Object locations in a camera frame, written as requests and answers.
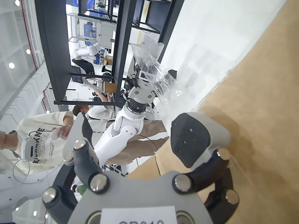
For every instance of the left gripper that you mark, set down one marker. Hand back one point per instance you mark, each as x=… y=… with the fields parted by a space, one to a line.
x=141 y=95

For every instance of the clear plastic bag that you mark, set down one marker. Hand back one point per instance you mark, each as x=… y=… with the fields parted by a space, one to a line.
x=149 y=57

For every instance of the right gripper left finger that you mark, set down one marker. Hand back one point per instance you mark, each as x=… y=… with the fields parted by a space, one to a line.
x=85 y=162

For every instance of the black metal frame rack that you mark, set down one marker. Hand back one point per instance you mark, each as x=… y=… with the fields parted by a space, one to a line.
x=56 y=36

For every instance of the person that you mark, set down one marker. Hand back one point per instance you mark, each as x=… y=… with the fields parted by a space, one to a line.
x=44 y=138
x=140 y=129

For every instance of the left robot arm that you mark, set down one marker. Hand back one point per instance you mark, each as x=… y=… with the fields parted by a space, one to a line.
x=119 y=131

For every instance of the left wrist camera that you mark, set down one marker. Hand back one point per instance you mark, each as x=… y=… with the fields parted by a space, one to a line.
x=143 y=75

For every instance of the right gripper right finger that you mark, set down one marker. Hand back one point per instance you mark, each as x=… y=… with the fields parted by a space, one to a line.
x=191 y=138

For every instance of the small brown cardboard box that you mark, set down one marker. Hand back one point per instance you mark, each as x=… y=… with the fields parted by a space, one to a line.
x=108 y=58
x=110 y=87

